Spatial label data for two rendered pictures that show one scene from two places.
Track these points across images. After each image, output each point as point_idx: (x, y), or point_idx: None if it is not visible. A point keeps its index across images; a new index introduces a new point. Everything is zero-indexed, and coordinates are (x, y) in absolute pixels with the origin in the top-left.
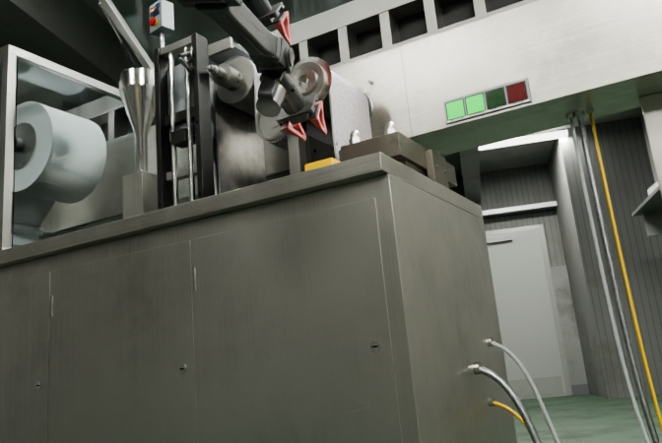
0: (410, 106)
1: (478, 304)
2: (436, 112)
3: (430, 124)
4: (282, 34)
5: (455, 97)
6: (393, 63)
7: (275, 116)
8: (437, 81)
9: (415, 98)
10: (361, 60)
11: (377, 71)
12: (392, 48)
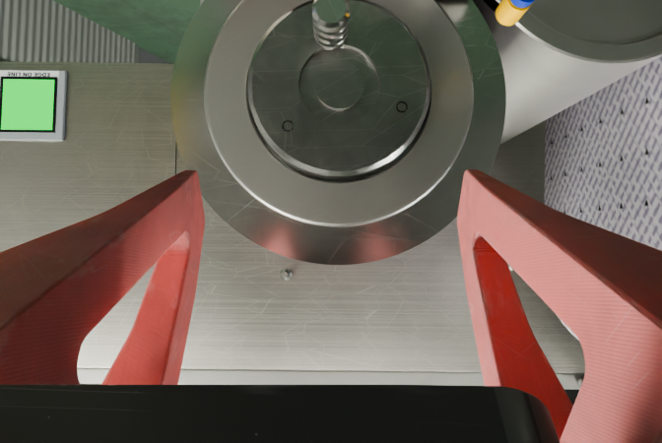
0: (169, 158)
1: None
2: (90, 114)
3: (117, 85)
4: (113, 223)
5: (25, 143)
6: (202, 317)
7: None
8: (69, 212)
9: (150, 177)
10: (313, 365)
11: (259, 308)
12: (200, 370)
